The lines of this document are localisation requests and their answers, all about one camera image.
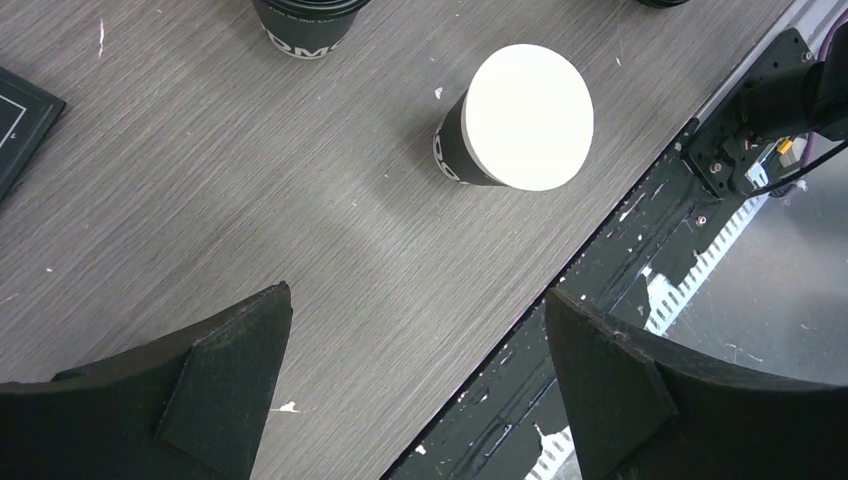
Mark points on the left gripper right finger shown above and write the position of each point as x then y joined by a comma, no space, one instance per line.
643,407

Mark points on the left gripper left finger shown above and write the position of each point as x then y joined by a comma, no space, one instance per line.
192,404

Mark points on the black paper coffee cup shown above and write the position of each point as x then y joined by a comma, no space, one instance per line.
306,29

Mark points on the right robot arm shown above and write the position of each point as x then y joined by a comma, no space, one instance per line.
811,98

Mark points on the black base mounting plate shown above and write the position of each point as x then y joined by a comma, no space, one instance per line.
728,245

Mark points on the black white chessboard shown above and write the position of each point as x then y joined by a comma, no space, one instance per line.
28,113

